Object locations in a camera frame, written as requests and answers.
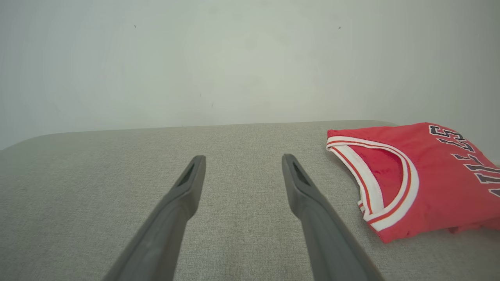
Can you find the red mesh basketball jersey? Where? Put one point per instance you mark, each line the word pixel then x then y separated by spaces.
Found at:
pixel 429 195

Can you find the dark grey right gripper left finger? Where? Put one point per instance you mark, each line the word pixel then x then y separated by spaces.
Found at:
pixel 172 218

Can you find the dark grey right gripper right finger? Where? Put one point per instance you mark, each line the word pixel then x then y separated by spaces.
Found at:
pixel 320 226

